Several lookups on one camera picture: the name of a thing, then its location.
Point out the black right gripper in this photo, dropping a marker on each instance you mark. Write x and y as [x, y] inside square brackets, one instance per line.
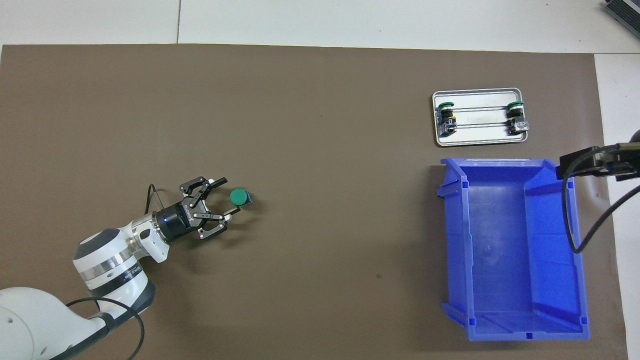
[636, 137]

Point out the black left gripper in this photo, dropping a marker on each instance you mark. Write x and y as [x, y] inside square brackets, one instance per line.
[180, 220]

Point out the green push button switch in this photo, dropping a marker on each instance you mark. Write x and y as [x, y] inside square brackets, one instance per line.
[239, 196]
[446, 120]
[516, 117]

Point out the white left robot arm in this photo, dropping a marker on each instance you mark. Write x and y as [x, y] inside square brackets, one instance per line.
[110, 270]

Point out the grey metal tray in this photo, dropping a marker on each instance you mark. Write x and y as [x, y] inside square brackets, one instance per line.
[480, 135]

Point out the blue plastic storage bin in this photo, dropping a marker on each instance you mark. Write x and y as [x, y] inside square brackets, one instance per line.
[500, 250]

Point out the brown table mat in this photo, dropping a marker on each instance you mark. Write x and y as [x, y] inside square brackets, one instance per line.
[325, 100]

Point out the grey ribbed device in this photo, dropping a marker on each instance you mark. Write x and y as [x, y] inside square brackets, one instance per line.
[627, 12]

